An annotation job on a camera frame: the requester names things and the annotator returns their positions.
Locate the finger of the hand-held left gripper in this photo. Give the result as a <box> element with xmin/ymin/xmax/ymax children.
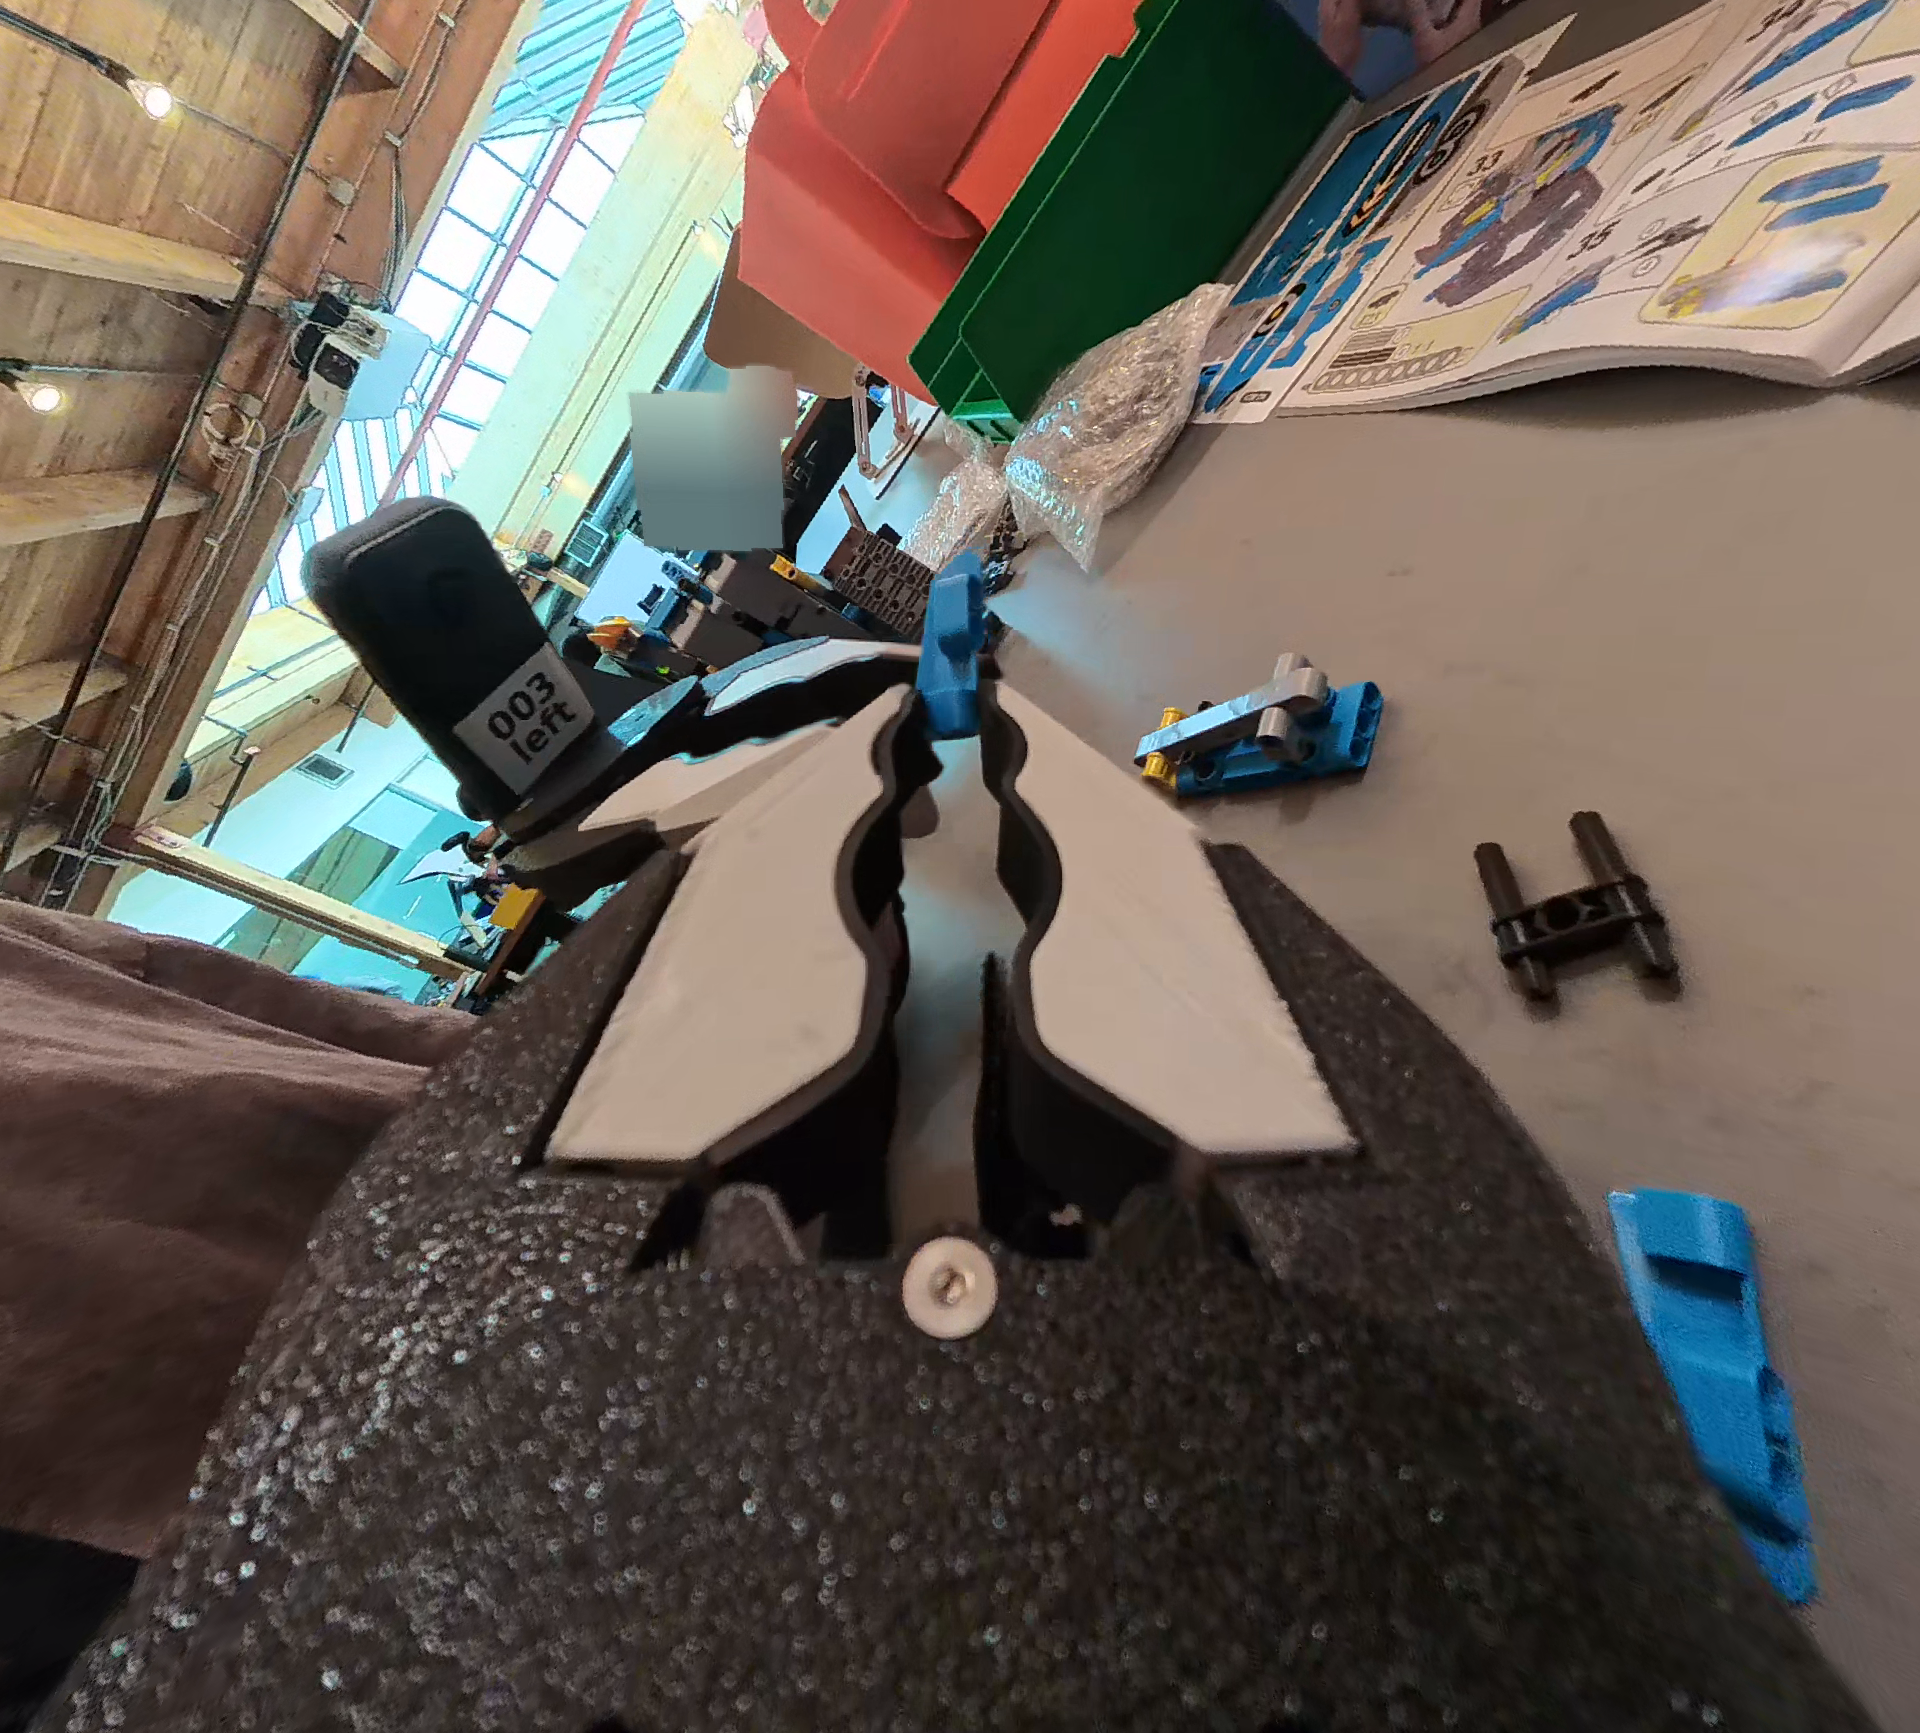
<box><xmin>696</xmin><ymin>641</ymin><xmax>901</xmax><ymax>717</ymax></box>
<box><xmin>576</xmin><ymin>724</ymin><xmax>850</xmax><ymax>853</ymax></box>

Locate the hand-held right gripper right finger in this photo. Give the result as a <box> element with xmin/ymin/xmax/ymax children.
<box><xmin>975</xmin><ymin>682</ymin><xmax>1361</xmax><ymax>1171</ymax></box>

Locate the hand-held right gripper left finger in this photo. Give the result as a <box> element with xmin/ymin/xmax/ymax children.
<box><xmin>542</xmin><ymin>686</ymin><xmax>944</xmax><ymax>1180</ymax></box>

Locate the blue beam piece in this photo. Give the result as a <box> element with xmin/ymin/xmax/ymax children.
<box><xmin>918</xmin><ymin>554</ymin><xmax>1005</xmax><ymax>738</ymax></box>

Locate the blue grey yellow brick assembly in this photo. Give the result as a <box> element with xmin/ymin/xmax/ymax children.
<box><xmin>1132</xmin><ymin>651</ymin><xmax>1383</xmax><ymax>802</ymax></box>

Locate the black pin connector piece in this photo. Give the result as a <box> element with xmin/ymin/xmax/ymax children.
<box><xmin>1475</xmin><ymin>811</ymin><xmax>1683</xmax><ymax>1006</ymax></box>

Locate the small clear plastic parts bag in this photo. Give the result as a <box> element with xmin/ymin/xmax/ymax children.
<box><xmin>899</xmin><ymin>458</ymin><xmax>1022</xmax><ymax>580</ymax></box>

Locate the red plastic tote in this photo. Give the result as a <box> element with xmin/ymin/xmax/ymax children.
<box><xmin>705</xmin><ymin>0</ymin><xmax>1170</xmax><ymax>407</ymax></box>

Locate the green plastic bin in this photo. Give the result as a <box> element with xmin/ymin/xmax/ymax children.
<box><xmin>905</xmin><ymin>0</ymin><xmax>1358</xmax><ymax>430</ymax></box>

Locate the blue curved panel piece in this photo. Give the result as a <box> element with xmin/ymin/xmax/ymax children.
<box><xmin>1610</xmin><ymin>1184</ymin><xmax>1818</xmax><ymax>1607</ymax></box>

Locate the sticker sheet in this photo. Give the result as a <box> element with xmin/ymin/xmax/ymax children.
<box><xmin>1198</xmin><ymin>52</ymin><xmax>1532</xmax><ymax>426</ymax></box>

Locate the instruction booklet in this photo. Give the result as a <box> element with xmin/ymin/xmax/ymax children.
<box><xmin>1282</xmin><ymin>0</ymin><xmax>1920</xmax><ymax>415</ymax></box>

